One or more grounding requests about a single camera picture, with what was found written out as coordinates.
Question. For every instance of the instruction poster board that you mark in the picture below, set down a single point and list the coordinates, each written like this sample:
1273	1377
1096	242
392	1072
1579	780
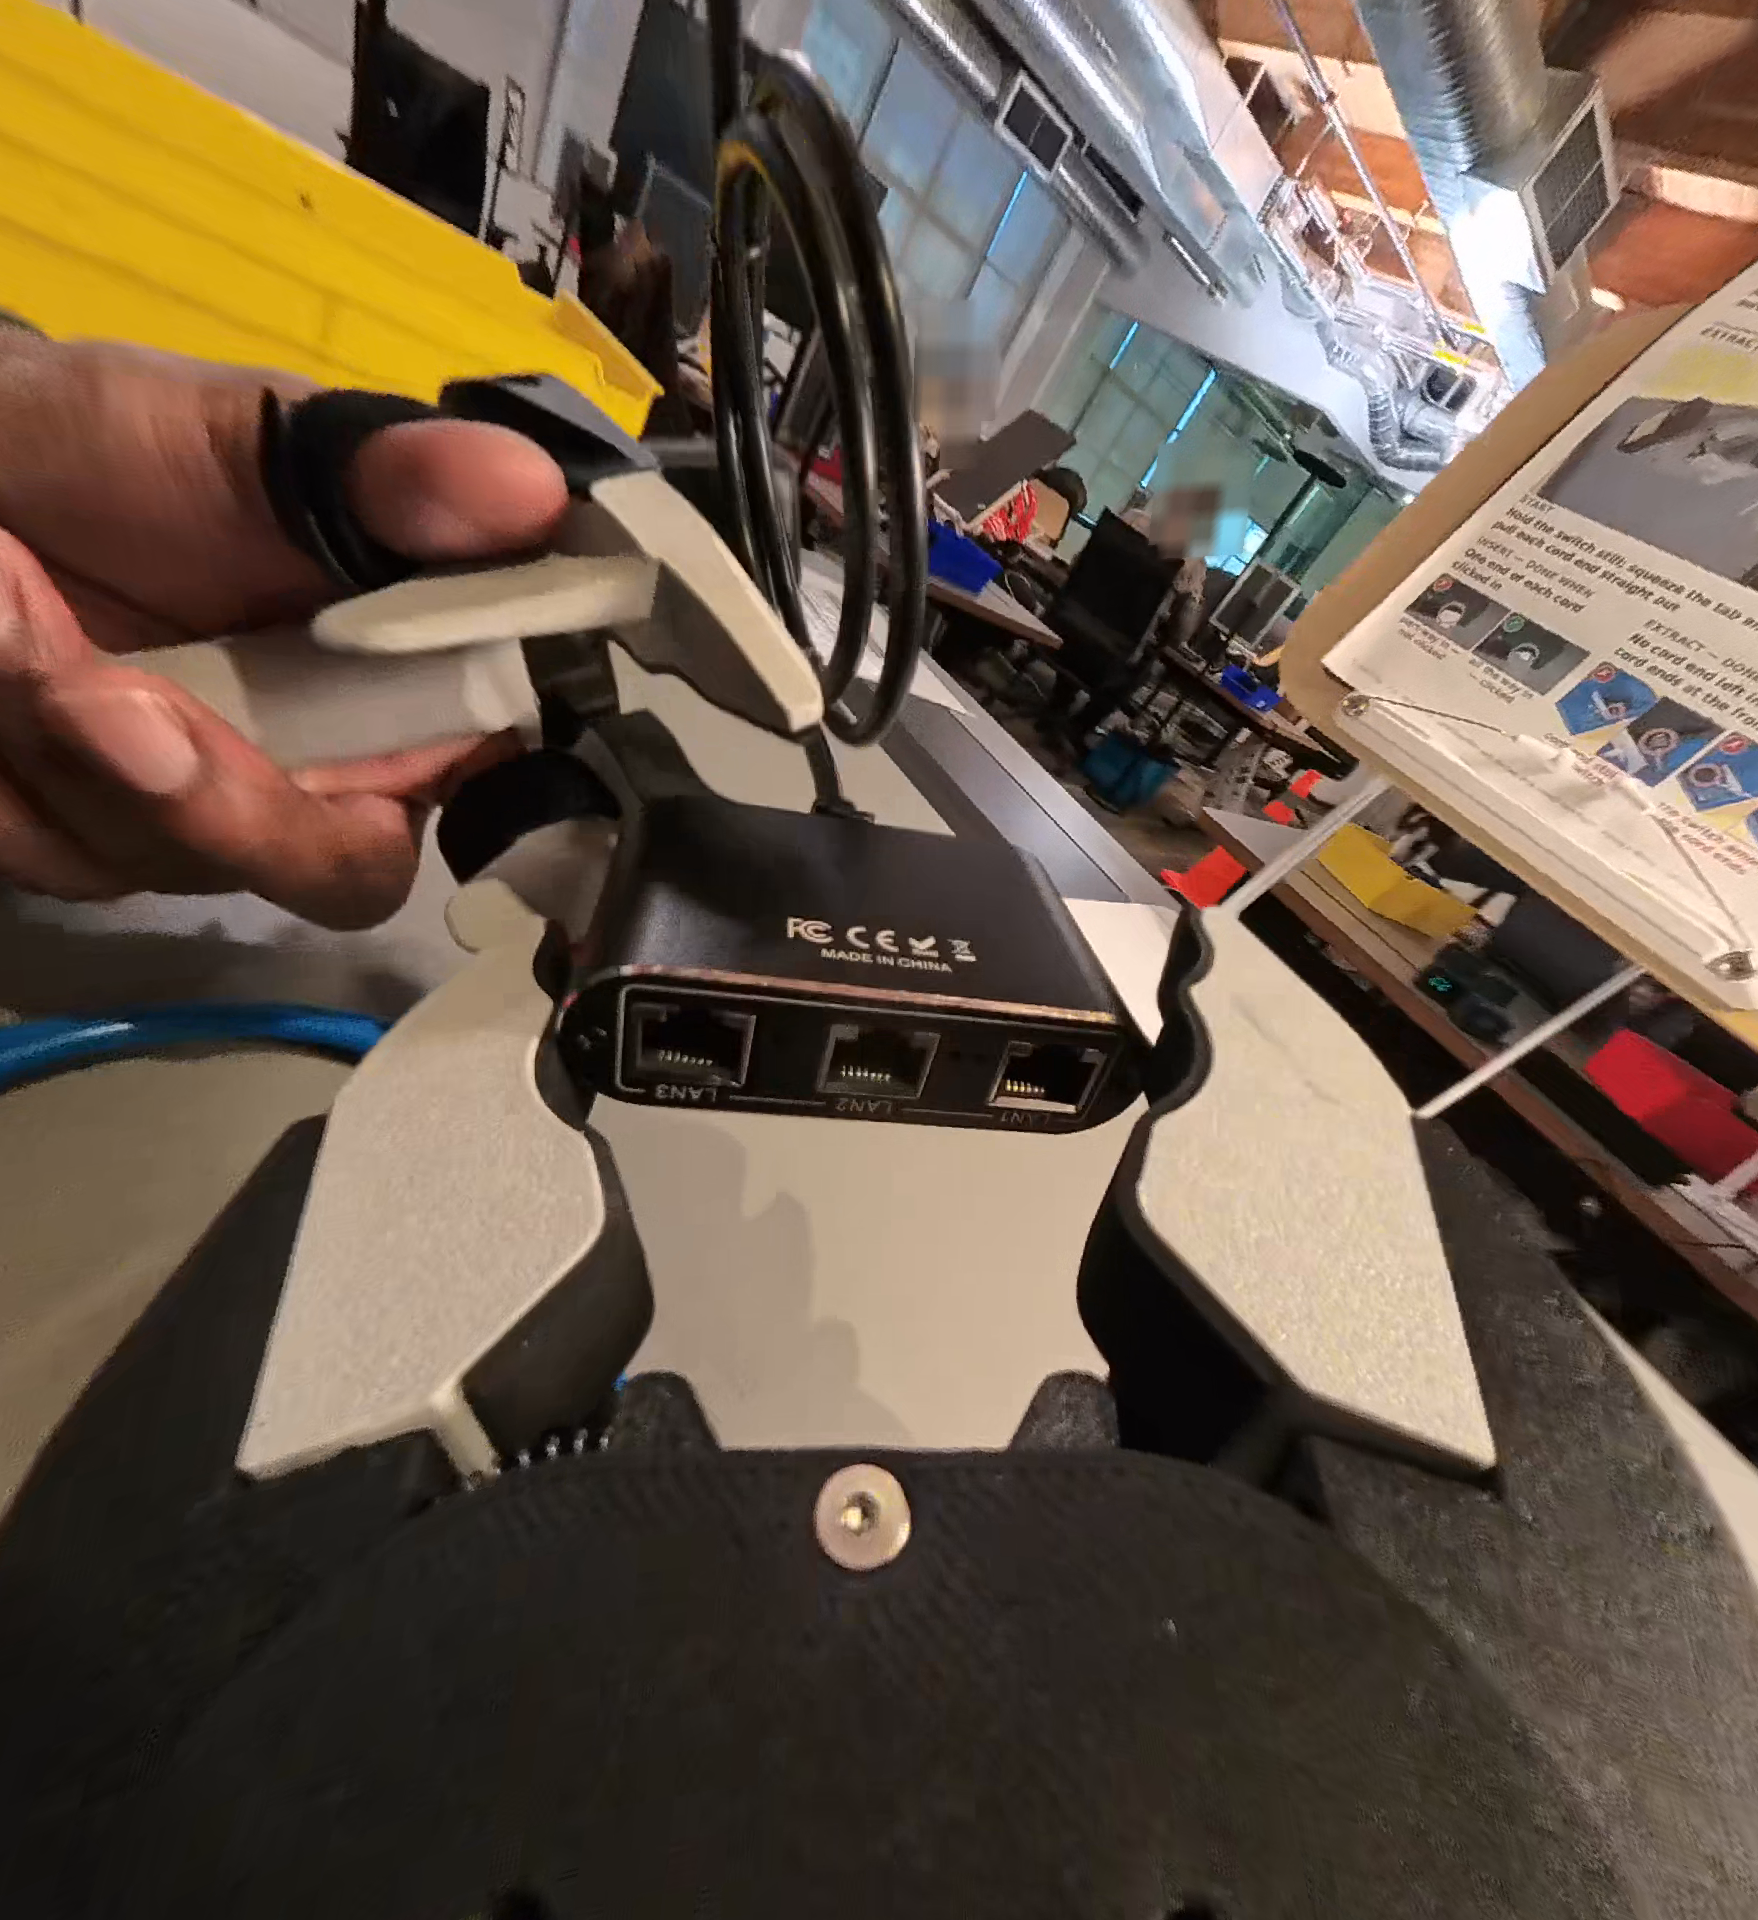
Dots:
1629	571

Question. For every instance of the person's left hand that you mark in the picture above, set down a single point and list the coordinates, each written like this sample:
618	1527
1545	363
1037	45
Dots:
70	542

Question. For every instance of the red plastic crate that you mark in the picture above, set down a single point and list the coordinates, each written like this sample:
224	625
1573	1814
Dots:
1677	1105

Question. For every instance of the black ethernet hub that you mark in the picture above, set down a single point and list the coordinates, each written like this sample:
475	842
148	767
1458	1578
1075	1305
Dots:
819	930

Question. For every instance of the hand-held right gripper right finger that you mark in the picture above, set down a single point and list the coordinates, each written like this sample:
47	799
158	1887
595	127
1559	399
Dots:
1301	1231

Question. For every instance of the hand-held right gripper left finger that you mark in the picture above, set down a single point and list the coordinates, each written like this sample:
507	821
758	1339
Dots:
416	1231

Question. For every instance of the yellow storage bin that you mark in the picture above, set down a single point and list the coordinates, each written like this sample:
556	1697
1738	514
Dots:
161	181

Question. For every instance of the black office chair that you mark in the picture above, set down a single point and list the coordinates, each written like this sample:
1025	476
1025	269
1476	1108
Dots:
1114	602

